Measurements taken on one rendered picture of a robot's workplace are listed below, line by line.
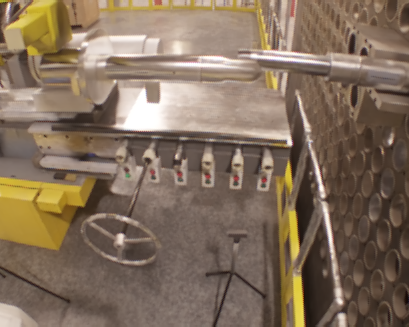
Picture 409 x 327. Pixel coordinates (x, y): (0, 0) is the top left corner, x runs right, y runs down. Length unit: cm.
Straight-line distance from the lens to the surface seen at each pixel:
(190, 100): 232
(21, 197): 240
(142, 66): 159
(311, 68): 193
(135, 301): 236
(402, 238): 248
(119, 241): 153
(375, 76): 201
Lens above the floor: 210
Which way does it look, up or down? 41 degrees down
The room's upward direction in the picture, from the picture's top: straight up
